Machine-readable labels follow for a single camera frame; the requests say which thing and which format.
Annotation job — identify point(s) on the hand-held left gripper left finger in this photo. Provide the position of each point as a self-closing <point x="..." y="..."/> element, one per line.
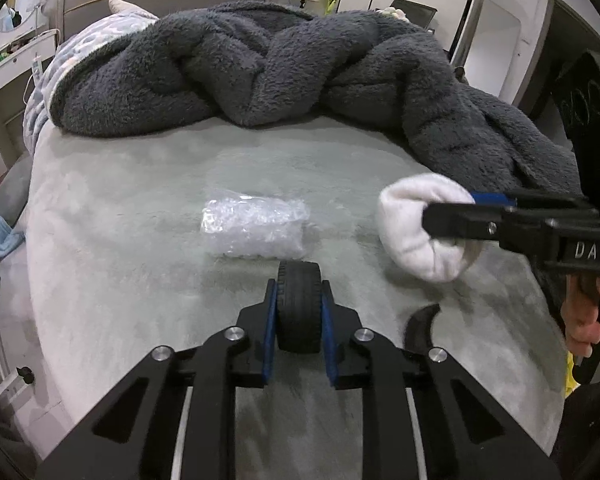
<point x="269" y="330"/>

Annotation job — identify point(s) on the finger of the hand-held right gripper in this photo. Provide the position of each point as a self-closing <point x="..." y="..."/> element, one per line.
<point x="495" y="199"/>
<point x="460" y="220"/>

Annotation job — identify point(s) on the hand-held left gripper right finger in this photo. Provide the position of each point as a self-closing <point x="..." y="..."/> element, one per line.
<point x="331" y="345"/>

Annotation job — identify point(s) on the black rubber wheel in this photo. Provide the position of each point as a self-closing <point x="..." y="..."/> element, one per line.
<point x="300" y="305"/>

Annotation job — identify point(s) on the white sock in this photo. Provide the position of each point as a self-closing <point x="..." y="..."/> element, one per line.
<point x="405" y="230"/>

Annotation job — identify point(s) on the person's right hand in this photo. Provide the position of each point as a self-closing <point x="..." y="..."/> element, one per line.
<point x="582" y="315"/>

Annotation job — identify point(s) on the clear plastic bag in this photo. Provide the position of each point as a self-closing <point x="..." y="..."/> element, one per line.
<point x="255" y="230"/>

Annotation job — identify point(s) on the bed with grey sheet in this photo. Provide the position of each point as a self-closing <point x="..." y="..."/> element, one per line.
<point x="130" y="260"/>

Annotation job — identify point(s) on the dark grey fleece blanket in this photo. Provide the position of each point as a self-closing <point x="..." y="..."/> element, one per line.
<point x="280" y="70"/>

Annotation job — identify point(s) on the white clothes rack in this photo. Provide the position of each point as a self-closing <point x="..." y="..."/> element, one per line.
<point x="7" y="385"/>

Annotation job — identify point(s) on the white power strip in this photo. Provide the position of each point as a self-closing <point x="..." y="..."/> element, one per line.
<point x="37" y="67"/>

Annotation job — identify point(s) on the cream pillow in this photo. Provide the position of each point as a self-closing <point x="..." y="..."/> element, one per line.
<point x="130" y="7"/>

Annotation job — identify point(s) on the white vanity table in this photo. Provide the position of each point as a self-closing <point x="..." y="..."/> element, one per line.
<point x="10" y="90"/>

